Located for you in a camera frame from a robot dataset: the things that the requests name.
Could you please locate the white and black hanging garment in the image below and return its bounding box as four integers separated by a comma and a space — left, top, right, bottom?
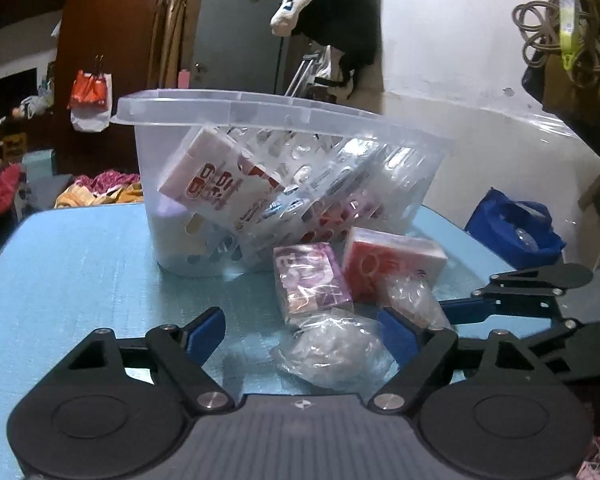
270, 0, 380, 99

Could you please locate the purple patterned tissue pack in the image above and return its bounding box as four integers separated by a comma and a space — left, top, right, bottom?
273, 243, 354, 325

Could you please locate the clear plastic bag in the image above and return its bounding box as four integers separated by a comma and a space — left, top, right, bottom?
271, 309, 393, 393

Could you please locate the blue shopping bag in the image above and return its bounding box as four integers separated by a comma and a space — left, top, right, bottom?
465, 188, 566, 270

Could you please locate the dark red wooden wardrobe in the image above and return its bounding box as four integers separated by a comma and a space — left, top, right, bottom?
0, 0, 158, 176

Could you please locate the orange white plastic bag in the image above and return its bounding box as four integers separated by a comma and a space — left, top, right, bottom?
68, 70, 114, 132

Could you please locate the white plastic laundry basket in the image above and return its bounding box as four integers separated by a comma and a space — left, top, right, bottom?
114, 89, 450, 278

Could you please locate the hanging bag with ropes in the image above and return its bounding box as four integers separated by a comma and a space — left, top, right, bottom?
512, 0, 600, 157

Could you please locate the white red box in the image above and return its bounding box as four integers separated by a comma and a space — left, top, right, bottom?
341, 226, 448, 304

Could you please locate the grey door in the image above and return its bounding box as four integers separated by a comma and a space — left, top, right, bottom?
189, 0, 286, 93

